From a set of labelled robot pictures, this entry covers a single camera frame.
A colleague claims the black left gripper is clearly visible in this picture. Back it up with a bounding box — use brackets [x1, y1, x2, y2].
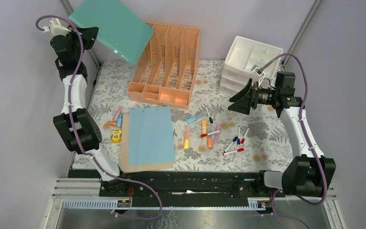
[63, 24, 97, 62]

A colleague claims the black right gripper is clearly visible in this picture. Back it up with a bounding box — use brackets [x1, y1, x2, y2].
[228, 79, 279, 115]

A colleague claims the green folder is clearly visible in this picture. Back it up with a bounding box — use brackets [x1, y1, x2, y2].
[69, 0, 154, 66]

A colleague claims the light blue folder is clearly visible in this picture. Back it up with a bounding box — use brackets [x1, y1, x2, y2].
[129, 106, 175, 166]

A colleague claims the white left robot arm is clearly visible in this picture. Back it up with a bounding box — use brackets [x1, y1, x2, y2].
[50, 27, 129, 196]

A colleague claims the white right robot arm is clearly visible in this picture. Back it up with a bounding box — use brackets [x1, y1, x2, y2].
[228, 72, 336, 198]

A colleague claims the black cap whiteboard marker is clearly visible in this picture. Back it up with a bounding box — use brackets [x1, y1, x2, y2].
[205, 107, 214, 124]

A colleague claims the black cap marker right group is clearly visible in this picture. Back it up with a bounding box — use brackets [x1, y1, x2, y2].
[224, 136, 238, 153]

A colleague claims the blue cap marker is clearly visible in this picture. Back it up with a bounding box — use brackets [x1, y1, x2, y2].
[236, 126, 241, 146]

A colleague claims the red cap marker upper right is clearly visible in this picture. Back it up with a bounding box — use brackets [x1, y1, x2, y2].
[240, 126, 250, 146]

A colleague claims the white plastic drawer unit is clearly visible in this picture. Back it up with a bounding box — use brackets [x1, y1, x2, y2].
[219, 36, 284, 96]

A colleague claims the red cap marker lowest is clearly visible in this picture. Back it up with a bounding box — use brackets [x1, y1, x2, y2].
[223, 148, 244, 156]

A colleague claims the floral table cloth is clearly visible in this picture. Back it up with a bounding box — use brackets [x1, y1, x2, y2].
[88, 60, 293, 172]

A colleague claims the red cap marker on highlighters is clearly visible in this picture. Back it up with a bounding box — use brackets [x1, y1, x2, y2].
[200, 130, 221, 138]

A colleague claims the orange plastic file organizer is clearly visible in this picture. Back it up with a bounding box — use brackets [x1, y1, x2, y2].
[127, 23, 201, 110]

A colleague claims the orange highlighter left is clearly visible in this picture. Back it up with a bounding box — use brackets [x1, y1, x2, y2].
[106, 121, 117, 127]

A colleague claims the tan kraft folder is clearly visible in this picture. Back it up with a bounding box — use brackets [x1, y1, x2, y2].
[119, 114, 173, 173]

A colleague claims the yellow owl eraser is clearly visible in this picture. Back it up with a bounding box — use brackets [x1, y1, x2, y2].
[111, 129, 122, 143]

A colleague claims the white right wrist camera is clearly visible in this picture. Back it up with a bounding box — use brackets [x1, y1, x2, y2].
[251, 64, 265, 77]

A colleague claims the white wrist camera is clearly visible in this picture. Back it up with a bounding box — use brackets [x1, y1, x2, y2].
[43, 18, 71, 36]
[251, 64, 265, 77]

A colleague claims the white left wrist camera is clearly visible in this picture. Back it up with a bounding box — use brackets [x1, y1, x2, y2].
[43, 18, 71, 36]

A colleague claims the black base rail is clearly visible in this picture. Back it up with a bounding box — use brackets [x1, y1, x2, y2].
[68, 169, 286, 208]

